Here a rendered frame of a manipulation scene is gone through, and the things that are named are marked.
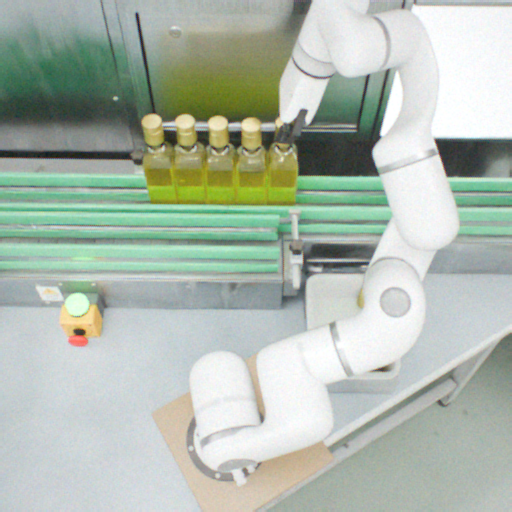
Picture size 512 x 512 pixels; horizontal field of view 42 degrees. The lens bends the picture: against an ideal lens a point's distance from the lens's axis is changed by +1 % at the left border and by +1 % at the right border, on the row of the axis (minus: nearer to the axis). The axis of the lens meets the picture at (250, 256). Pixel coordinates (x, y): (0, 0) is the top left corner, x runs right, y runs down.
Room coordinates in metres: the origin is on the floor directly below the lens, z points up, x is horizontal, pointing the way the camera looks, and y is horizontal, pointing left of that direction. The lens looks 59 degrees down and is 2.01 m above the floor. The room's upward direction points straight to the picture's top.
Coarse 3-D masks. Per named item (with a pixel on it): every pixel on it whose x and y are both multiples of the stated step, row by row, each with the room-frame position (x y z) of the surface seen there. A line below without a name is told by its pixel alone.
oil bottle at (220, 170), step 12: (228, 144) 0.81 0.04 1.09; (216, 156) 0.78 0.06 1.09; (228, 156) 0.78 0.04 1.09; (204, 168) 0.77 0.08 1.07; (216, 168) 0.76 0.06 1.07; (228, 168) 0.76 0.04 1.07; (216, 180) 0.76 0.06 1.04; (228, 180) 0.76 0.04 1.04; (216, 192) 0.76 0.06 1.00; (228, 192) 0.76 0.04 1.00; (216, 204) 0.76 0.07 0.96; (228, 204) 0.76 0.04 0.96
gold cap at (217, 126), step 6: (210, 120) 0.80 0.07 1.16; (216, 120) 0.80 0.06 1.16; (222, 120) 0.80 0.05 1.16; (210, 126) 0.78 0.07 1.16; (216, 126) 0.78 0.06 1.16; (222, 126) 0.78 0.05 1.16; (210, 132) 0.78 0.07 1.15; (216, 132) 0.77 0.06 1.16; (222, 132) 0.78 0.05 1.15; (210, 138) 0.78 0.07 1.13; (216, 138) 0.77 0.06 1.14; (222, 138) 0.78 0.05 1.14; (228, 138) 0.79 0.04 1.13; (216, 144) 0.77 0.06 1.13; (222, 144) 0.78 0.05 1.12
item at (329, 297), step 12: (312, 276) 0.67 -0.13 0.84; (324, 276) 0.67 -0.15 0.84; (336, 276) 0.67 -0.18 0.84; (348, 276) 0.67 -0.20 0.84; (360, 276) 0.67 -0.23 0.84; (312, 288) 0.65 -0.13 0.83; (324, 288) 0.66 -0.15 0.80; (336, 288) 0.66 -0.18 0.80; (348, 288) 0.66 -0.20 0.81; (360, 288) 0.66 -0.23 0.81; (312, 300) 0.65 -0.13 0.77; (324, 300) 0.65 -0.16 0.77; (336, 300) 0.65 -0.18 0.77; (348, 300) 0.65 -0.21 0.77; (312, 312) 0.62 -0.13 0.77; (324, 312) 0.62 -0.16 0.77; (336, 312) 0.62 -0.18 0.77; (348, 312) 0.62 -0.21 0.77; (312, 324) 0.56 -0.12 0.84; (396, 360) 0.49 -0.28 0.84; (372, 372) 0.46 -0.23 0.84; (384, 372) 0.46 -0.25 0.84; (396, 372) 0.46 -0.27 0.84
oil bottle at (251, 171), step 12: (240, 156) 0.78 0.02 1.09; (264, 156) 0.78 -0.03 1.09; (240, 168) 0.76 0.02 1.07; (252, 168) 0.76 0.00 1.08; (264, 168) 0.76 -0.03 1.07; (240, 180) 0.76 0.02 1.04; (252, 180) 0.76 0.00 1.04; (264, 180) 0.76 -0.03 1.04; (240, 192) 0.76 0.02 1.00; (252, 192) 0.76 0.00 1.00; (264, 192) 0.76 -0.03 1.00; (240, 204) 0.76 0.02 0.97; (252, 204) 0.76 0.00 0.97; (264, 204) 0.76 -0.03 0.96
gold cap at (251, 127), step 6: (246, 120) 0.80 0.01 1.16; (252, 120) 0.80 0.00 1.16; (258, 120) 0.80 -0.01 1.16; (246, 126) 0.78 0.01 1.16; (252, 126) 0.78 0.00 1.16; (258, 126) 0.78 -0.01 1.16; (246, 132) 0.77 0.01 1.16; (252, 132) 0.77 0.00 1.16; (258, 132) 0.78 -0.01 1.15; (246, 138) 0.77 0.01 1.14; (252, 138) 0.77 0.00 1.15; (258, 138) 0.78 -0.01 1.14; (246, 144) 0.77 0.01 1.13; (252, 144) 0.77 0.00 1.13; (258, 144) 0.78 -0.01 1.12
